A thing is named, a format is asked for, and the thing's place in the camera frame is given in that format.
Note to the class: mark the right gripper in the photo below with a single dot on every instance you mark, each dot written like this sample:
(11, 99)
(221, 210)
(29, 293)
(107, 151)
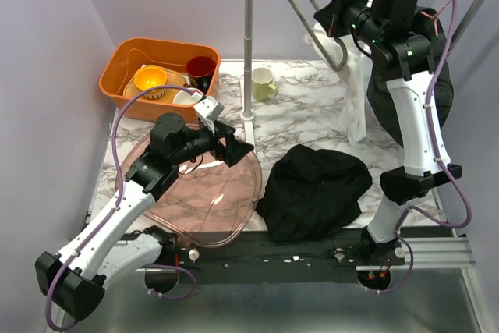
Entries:
(329, 16)

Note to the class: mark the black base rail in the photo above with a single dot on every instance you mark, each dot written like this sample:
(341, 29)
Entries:
(347, 256)

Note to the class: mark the white skirt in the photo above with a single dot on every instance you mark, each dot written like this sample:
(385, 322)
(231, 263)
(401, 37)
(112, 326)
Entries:
(355, 73)

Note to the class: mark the white bowl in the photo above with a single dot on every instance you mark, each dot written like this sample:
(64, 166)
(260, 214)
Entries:
(189, 97)

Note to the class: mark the red and black mug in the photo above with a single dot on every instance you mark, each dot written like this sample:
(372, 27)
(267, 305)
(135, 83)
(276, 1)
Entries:
(200, 71)

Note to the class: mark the orange plastic bin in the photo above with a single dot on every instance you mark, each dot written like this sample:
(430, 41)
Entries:
(130, 55)

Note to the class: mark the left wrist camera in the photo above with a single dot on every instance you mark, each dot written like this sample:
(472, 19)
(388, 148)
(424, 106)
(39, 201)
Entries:
(207, 109)

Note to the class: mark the clear pink plastic basin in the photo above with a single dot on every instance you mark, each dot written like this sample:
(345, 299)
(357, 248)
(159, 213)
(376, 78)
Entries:
(202, 200)

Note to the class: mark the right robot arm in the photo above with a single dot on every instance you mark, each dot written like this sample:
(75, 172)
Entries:
(406, 63)

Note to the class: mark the yellow bowl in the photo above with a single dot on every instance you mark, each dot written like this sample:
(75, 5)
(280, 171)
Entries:
(148, 77)

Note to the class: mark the black dotted garment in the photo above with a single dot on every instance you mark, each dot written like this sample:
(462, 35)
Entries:
(380, 99)

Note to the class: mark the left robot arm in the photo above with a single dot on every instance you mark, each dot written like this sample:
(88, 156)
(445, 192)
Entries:
(76, 277)

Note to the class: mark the yellow woven plate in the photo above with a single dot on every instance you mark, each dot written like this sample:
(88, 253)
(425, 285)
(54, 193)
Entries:
(174, 79)

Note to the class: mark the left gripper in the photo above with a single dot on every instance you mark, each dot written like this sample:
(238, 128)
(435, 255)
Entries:
(234, 150)

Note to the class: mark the plain black garment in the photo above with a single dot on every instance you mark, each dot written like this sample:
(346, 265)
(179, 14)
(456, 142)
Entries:
(311, 194)

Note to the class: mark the yellow-green mug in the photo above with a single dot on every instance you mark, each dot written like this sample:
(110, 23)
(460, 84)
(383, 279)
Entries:
(263, 86)

